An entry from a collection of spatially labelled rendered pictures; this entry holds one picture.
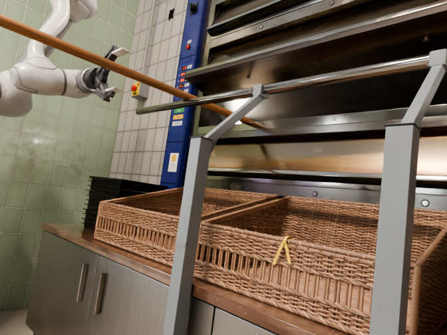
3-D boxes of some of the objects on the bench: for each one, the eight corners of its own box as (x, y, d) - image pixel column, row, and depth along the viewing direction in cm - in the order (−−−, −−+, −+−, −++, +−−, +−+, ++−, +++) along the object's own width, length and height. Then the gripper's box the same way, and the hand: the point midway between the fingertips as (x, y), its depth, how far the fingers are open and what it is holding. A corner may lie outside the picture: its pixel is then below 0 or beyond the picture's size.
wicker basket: (181, 239, 169) (188, 185, 172) (273, 264, 131) (281, 195, 133) (90, 238, 133) (102, 171, 136) (180, 272, 95) (193, 177, 98)
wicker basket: (280, 266, 127) (288, 195, 130) (458, 314, 89) (464, 212, 92) (187, 276, 91) (201, 177, 94) (418, 362, 53) (429, 193, 56)
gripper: (108, 52, 129) (138, 38, 114) (97, 114, 126) (126, 108, 111) (90, 44, 123) (118, 28, 109) (78, 108, 121) (105, 102, 106)
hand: (120, 70), depth 111 cm, fingers open, 13 cm apart
